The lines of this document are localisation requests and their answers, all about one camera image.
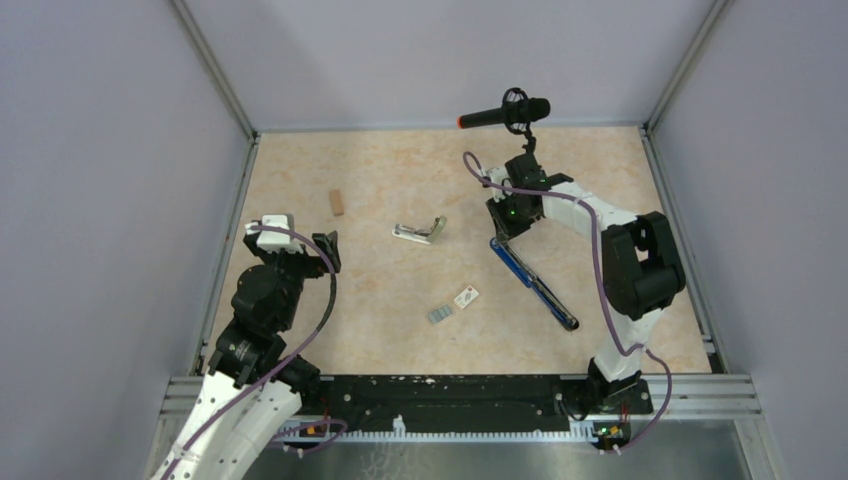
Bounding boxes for small brown staple box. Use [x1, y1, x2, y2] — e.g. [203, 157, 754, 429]
[329, 189, 345, 217]

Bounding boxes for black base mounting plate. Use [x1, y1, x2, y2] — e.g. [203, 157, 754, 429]
[300, 375, 654, 434]

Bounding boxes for blue stapler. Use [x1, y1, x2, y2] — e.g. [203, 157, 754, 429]
[489, 237, 580, 331]

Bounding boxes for grey staple strip block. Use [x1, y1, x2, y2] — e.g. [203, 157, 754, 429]
[427, 304, 454, 325]

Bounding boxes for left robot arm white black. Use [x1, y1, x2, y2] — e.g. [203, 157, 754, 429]
[152, 221, 341, 479]

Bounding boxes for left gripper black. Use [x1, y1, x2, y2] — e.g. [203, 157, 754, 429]
[246, 230, 340, 330]

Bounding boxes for small white staple box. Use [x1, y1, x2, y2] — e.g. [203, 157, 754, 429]
[453, 286, 479, 309]

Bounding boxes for black microphone orange tip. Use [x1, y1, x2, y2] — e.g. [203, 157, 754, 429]
[457, 98, 551, 129]

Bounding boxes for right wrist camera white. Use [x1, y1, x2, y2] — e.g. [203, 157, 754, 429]
[480, 166, 511, 198]

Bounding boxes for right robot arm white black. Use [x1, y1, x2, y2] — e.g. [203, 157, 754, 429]
[464, 153, 686, 412]

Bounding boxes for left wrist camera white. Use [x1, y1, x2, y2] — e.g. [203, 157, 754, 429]
[245, 214, 299, 254]

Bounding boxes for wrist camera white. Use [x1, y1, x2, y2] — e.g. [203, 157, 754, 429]
[245, 214, 299, 254]
[480, 166, 511, 198]

